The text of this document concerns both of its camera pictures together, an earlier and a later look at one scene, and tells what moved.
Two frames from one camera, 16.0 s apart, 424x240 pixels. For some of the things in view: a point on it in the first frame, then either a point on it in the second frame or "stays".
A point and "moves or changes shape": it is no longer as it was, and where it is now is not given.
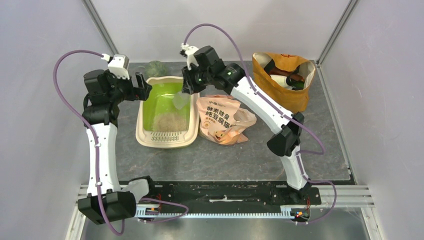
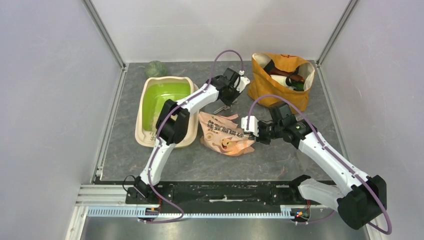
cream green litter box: x=168 y=118 stays
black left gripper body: x=121 y=88 -> x=232 y=95
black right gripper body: x=195 y=79 -> x=267 y=132
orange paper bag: x=285 y=79 stays
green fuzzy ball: x=155 y=68 stays
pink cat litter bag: x=222 y=121 moves or changes shape
